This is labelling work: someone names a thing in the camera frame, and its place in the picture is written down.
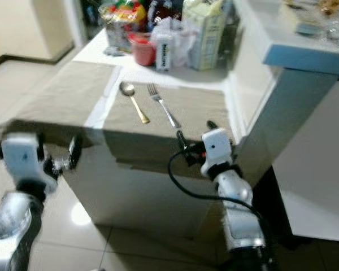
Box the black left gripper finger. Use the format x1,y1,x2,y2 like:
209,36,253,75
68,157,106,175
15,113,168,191
69,135,84,170

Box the raised white bar counter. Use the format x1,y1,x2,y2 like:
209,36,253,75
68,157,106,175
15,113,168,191
229,0,339,187

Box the golden metal spoon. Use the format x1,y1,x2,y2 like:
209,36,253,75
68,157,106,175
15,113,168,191
119,82,151,124

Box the silver metal fork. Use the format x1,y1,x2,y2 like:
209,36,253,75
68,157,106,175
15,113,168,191
146,84,182,129

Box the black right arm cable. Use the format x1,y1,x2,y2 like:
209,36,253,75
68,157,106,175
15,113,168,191
168,150,266,221

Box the white plastic bag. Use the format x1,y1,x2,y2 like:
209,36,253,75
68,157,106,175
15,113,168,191
150,17,199,68

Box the red plastic bucket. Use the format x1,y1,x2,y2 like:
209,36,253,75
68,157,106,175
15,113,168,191
130,33,158,67

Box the white kitchen island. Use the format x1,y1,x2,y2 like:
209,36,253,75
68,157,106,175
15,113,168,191
73,28,283,238

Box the cream crackers box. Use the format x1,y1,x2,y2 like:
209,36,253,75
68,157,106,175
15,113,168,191
182,0,228,71

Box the dark red snack bag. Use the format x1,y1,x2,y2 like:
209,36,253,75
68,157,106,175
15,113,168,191
147,0,173,29

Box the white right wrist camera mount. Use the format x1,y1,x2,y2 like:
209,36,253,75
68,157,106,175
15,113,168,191
201,128,234,173

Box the beige kitchen base cabinets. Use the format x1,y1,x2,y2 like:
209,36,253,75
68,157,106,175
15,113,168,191
0,0,74,65

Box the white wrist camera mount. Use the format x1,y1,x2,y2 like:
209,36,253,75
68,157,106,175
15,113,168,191
201,128,234,173
1,133,57,194

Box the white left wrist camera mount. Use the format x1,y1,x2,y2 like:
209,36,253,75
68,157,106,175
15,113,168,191
1,133,57,194

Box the white Oatside carton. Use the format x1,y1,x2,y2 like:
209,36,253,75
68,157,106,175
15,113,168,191
155,29,175,72

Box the white low cabinet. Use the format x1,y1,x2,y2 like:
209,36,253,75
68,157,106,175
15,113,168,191
271,85,339,243

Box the colourful bread bag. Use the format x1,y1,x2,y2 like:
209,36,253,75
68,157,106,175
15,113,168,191
99,0,147,56

